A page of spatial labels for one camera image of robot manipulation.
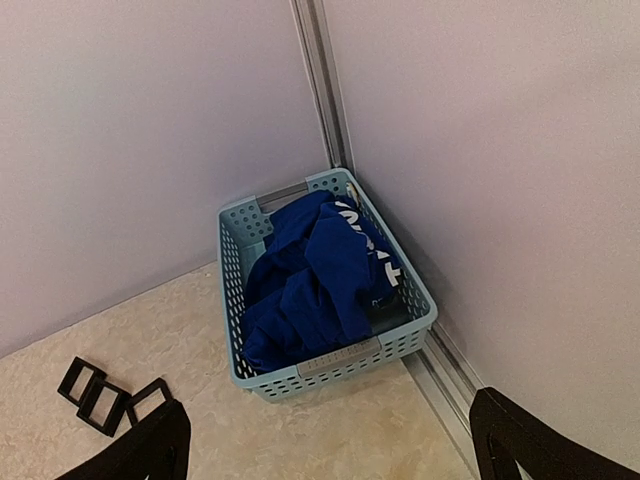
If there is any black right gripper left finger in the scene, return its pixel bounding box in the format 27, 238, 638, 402
61, 400, 191, 480

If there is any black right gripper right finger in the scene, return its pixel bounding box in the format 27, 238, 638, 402
469, 387, 639, 479

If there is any blue printed t-shirt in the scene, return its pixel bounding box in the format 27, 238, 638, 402
241, 190, 403, 374

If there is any light blue plastic basket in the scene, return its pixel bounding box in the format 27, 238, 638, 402
218, 168, 438, 402

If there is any aluminium corner post right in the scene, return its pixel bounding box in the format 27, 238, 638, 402
291, 0, 354, 172

